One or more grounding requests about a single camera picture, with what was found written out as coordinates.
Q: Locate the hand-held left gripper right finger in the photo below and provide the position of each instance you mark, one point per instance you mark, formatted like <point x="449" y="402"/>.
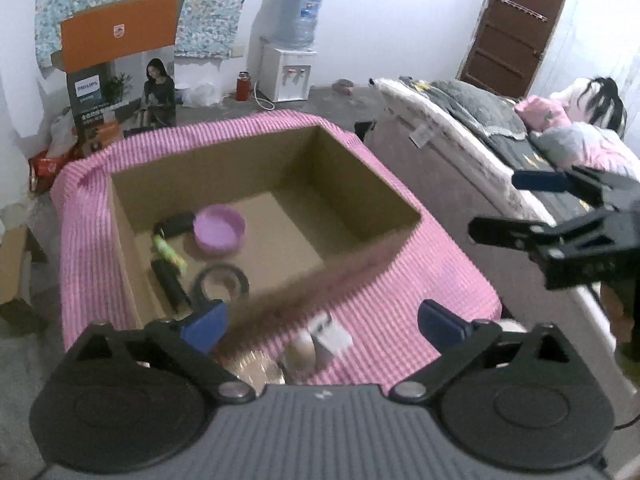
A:
<point x="440" y="322"/>

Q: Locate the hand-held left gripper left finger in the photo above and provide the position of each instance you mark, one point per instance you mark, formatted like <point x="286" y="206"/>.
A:
<point x="205" y="322"/>

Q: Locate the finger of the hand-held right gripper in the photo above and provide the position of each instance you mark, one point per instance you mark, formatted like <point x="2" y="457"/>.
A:
<point x="540" y="180"/>
<point x="510" y="232"/>

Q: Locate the black tape roll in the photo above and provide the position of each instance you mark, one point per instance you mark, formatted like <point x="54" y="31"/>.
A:
<point x="240" y="287"/>

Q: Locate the black lipstick tube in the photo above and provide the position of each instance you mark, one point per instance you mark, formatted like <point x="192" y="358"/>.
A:
<point x="170" y="285"/>

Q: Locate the gold-lidded cream jar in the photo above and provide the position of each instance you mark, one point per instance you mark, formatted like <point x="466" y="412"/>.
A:
<point x="257" y="370"/>

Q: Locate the green lip balm tube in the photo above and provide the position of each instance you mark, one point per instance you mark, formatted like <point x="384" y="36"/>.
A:
<point x="169" y="255"/>

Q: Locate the purple round lid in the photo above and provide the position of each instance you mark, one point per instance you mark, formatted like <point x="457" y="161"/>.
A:
<point x="220" y="230"/>

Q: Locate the green dropper bottle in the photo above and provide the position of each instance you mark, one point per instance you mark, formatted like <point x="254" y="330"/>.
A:
<point x="299" y="355"/>

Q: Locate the small black case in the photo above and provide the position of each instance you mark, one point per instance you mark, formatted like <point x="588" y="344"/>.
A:
<point x="175" y="224"/>

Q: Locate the white charger plug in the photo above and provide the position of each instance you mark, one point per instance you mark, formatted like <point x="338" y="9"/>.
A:
<point x="331" y="340"/>

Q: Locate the large cardboard box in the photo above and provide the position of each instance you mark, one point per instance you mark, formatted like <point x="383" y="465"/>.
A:
<point x="300" y="175"/>

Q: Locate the grey pink bedding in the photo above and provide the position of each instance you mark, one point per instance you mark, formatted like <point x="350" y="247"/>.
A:
<point x="590" y="145"/>

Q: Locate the pink plush pillow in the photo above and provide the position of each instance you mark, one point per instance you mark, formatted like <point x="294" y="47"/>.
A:
<point x="542" y="112"/>

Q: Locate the bed with bedding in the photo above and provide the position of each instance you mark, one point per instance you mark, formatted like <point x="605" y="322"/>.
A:
<point x="450" y="160"/>

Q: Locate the dark hair clump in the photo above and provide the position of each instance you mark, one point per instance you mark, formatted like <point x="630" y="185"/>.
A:
<point x="607" y="102"/>

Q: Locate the grey blanket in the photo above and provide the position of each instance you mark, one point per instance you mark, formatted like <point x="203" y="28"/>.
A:
<point x="470" y="102"/>

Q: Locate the pink checked tablecloth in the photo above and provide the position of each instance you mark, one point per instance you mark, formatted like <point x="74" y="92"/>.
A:
<point x="90" y="240"/>

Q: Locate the brown wooden door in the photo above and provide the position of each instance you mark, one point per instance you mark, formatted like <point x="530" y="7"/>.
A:
<point x="510" y="35"/>

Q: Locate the red snack bag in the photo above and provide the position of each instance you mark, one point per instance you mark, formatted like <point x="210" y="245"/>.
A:
<point x="42" y="167"/>

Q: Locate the clear plastic bag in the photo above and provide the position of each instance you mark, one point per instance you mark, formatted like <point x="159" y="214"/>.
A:
<point x="200" y="94"/>

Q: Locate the red thermos bottle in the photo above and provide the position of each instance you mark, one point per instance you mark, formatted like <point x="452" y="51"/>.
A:
<point x="243" y="86"/>

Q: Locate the white water dispenser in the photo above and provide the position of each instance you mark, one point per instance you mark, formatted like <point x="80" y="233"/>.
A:
<point x="287" y="72"/>

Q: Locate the orange-flapped appliance box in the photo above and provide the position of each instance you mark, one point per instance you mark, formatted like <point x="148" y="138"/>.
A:
<point x="120" y="60"/>

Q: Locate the wall socket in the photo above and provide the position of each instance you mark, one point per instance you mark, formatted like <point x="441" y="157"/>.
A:
<point x="239" y="51"/>

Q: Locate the patterned wall cloth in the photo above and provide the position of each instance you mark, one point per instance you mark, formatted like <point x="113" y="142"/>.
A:
<point x="210" y="10"/>

